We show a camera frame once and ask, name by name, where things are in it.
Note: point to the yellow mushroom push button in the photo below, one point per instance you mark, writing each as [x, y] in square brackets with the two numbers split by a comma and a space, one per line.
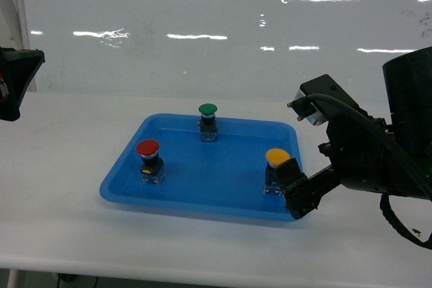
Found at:
[274, 157]

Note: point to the green mushroom push button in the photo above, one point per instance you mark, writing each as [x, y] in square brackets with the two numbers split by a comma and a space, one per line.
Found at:
[207, 122]

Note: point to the blue plastic tray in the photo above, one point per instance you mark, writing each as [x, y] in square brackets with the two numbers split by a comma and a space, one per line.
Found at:
[224, 177]

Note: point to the red mushroom push button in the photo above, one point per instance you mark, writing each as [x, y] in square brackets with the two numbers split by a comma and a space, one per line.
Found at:
[152, 169]

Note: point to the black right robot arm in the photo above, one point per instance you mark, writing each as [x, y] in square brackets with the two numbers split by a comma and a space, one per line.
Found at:
[407, 137]

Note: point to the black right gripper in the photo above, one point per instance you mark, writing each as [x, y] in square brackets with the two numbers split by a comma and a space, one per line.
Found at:
[359, 162]

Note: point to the white board panel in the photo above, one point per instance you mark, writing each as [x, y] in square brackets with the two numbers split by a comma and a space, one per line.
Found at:
[221, 48]

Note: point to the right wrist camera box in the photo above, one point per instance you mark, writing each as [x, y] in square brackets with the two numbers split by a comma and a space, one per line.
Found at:
[319, 100]

